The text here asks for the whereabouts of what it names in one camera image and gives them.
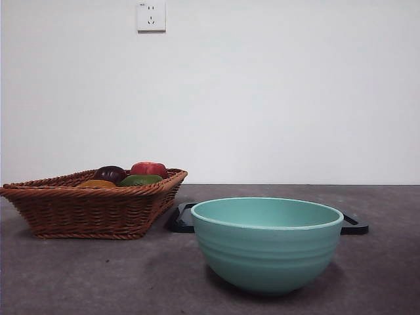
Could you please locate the teal ribbed bowl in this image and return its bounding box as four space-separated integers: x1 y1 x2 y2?
190 196 345 297

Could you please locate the brown fuzzy kiwi fruit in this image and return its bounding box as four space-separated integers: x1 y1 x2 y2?
77 178 117 188

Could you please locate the red apple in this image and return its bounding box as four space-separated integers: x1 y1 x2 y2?
130 161 167 178

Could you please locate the dark teal rectangular tray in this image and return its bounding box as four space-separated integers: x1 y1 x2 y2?
167 202 369 235

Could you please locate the green avocado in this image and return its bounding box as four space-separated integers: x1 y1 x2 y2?
118 173 164 187

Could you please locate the dark purple round fruit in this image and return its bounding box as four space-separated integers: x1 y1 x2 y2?
93 165 127 182

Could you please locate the brown wicker basket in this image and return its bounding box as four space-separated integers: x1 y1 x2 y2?
0 167 188 240

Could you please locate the white wall socket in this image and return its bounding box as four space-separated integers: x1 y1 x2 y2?
137 0 167 33

